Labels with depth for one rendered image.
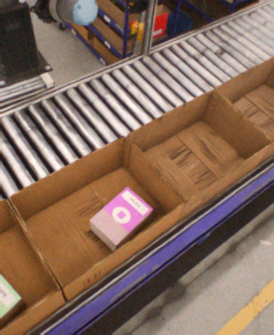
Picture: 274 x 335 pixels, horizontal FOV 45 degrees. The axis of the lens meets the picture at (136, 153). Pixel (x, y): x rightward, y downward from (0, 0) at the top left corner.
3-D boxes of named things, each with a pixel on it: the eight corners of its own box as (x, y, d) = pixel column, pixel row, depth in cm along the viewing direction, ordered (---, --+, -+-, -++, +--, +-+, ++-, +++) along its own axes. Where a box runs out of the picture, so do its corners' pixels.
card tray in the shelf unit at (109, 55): (93, 46, 272) (93, 36, 263) (123, 34, 284) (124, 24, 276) (123, 75, 255) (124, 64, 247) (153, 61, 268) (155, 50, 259)
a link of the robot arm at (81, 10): (96, -10, 109) (102, 22, 114) (73, -12, 116) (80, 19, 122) (73, -3, 104) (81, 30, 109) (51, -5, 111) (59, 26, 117)
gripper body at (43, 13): (27, 11, 124) (44, 13, 116) (37, -11, 124) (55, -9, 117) (42, 23, 130) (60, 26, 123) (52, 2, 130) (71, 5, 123)
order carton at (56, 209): (122, 163, 120) (125, 134, 106) (175, 227, 107) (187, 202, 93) (19, 222, 104) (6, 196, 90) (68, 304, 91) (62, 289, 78)
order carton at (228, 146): (201, 118, 136) (213, 87, 122) (255, 169, 123) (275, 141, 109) (122, 163, 120) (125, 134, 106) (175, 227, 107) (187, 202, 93)
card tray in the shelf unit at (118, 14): (94, -1, 239) (94, -15, 231) (129, -11, 251) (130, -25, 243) (125, 29, 222) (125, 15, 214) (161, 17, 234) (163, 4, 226)
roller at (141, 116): (106, 77, 171) (107, 69, 167) (171, 145, 149) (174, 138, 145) (98, 81, 169) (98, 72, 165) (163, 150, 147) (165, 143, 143)
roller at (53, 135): (37, 107, 155) (35, 99, 151) (99, 187, 133) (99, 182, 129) (27, 111, 153) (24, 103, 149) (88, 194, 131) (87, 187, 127)
